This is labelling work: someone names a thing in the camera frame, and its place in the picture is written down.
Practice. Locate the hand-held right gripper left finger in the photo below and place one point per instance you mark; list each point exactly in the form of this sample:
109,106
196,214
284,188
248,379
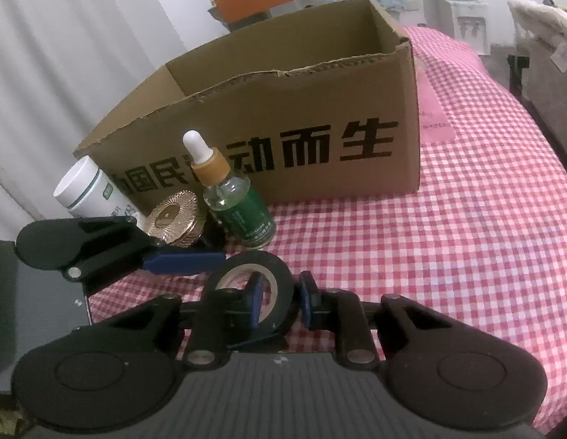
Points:
253,304

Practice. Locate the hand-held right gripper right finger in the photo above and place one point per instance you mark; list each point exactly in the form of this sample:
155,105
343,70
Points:
306,304

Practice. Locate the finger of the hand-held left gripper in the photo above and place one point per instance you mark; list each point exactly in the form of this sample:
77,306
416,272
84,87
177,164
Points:
187,263

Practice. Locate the black tape roll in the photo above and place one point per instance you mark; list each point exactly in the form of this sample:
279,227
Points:
283,283

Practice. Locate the gold lidded cream jar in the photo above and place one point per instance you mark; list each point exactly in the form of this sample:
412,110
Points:
173,217

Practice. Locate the green dropper bottle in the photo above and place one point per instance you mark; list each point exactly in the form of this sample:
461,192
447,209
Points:
237,210

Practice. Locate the white pill bottle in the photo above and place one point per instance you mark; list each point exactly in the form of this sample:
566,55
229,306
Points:
82,187

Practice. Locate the brown cardboard box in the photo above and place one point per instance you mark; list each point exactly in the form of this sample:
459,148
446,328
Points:
310,91

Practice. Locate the pink checkered tablecloth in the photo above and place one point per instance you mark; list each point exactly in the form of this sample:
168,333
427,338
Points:
448,238

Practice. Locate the white curtain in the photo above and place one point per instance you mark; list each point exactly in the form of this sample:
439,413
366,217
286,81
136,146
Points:
59,77

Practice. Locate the white water dispenser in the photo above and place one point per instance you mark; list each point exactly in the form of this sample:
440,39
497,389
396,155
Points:
466,23

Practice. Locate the white fluffy blanket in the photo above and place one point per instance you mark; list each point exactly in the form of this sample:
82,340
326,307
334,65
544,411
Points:
539,18

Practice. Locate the black chair frame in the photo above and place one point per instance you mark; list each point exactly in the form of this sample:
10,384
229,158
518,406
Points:
516,73

